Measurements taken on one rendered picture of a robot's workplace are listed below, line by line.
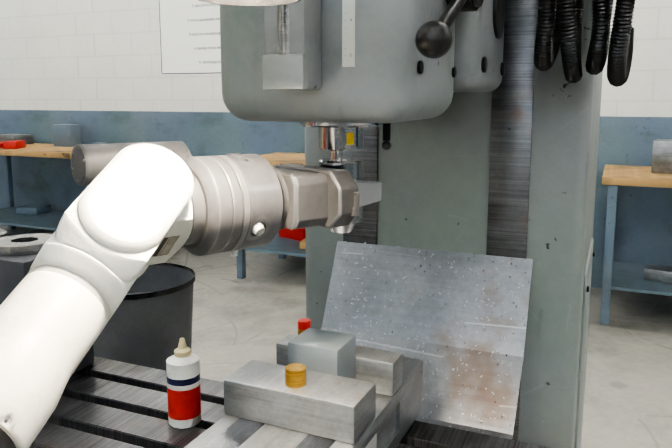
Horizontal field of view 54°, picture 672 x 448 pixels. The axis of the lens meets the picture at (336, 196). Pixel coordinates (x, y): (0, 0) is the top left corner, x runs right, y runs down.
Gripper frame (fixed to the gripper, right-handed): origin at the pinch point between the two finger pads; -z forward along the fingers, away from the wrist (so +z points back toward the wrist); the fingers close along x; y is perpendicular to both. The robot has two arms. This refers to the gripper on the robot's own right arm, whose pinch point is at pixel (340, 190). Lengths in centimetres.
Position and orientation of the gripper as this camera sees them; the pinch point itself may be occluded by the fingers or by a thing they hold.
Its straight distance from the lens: 69.4
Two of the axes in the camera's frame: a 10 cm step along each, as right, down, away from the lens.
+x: -6.7, -1.1, 7.4
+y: -0.1, 9.9, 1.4
